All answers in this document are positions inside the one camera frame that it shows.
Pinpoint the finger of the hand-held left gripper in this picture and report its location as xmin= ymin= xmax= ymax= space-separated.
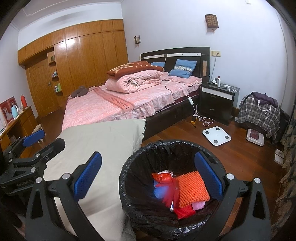
xmin=8 ymin=129 xmax=45 ymax=154
xmin=9 ymin=138 xmax=66 ymax=172

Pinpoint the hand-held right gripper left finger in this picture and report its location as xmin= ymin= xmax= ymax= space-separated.
xmin=25 ymin=152 xmax=109 ymax=241

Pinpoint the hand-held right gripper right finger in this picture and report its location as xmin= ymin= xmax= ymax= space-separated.
xmin=192 ymin=152 xmax=271 ymax=241

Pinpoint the orange foam mesh pad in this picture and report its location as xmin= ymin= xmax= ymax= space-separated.
xmin=174 ymin=171 xmax=211 ymax=208

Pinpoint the pink face mask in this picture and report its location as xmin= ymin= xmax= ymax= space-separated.
xmin=191 ymin=200 xmax=206 ymax=210

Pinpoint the red mesh fabric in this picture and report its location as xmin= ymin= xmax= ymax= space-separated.
xmin=155 ymin=179 xmax=181 ymax=208

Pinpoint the blue plastic bag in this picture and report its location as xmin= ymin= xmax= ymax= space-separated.
xmin=153 ymin=181 xmax=166 ymax=199

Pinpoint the trash bin with black bag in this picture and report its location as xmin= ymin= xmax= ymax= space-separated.
xmin=118 ymin=139 xmax=228 ymax=237

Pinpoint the small wooden stool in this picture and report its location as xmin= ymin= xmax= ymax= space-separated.
xmin=32 ymin=124 xmax=45 ymax=142

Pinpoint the wooden desk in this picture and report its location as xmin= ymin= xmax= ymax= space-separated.
xmin=0 ymin=105 xmax=38 ymax=158

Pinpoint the grey table cloth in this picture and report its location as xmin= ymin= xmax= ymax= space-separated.
xmin=43 ymin=119 xmax=147 ymax=241

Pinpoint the white bathroom scale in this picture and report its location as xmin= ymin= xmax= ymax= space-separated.
xmin=202 ymin=126 xmax=232 ymax=146

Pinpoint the white scale with red panel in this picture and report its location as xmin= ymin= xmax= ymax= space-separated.
xmin=246 ymin=128 xmax=265 ymax=147

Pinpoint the dark nightstand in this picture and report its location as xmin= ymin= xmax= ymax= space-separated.
xmin=199 ymin=80 xmax=235 ymax=127

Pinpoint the white cardboard box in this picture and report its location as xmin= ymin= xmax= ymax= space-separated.
xmin=274 ymin=148 xmax=284 ymax=166

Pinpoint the plaid cloth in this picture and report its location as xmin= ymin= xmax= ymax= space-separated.
xmin=238 ymin=94 xmax=281 ymax=142

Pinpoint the patterned curtain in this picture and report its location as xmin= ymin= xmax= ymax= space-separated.
xmin=275 ymin=100 xmax=296 ymax=223

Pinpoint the dark wooden bed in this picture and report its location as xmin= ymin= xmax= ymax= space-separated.
xmin=62 ymin=47 xmax=211 ymax=139

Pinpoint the white power strip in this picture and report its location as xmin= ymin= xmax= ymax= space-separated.
xmin=222 ymin=84 xmax=241 ymax=92

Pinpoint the dark purple cloth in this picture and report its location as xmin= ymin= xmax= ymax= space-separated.
xmin=252 ymin=91 xmax=278 ymax=107

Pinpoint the folded pink quilt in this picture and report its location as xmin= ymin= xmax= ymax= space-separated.
xmin=105 ymin=70 xmax=163 ymax=93

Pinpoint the wooden wardrobe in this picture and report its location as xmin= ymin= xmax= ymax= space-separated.
xmin=17 ymin=19 xmax=129 ymax=117

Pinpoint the blue pillow with patterned band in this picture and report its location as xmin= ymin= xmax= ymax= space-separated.
xmin=168 ymin=59 xmax=197 ymax=78

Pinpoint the folded brown blanket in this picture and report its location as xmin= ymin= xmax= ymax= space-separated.
xmin=106 ymin=61 xmax=164 ymax=79

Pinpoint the white floor cable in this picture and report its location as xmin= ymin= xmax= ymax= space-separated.
xmin=196 ymin=104 xmax=215 ymax=127

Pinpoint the bed controller cable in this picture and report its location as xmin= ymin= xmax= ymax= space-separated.
xmin=165 ymin=83 xmax=199 ymax=116

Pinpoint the white charger cable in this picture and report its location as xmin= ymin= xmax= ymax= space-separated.
xmin=257 ymin=100 xmax=272 ymax=120

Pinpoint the large wooden wall lamp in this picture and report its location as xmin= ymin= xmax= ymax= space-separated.
xmin=205 ymin=13 xmax=218 ymax=31

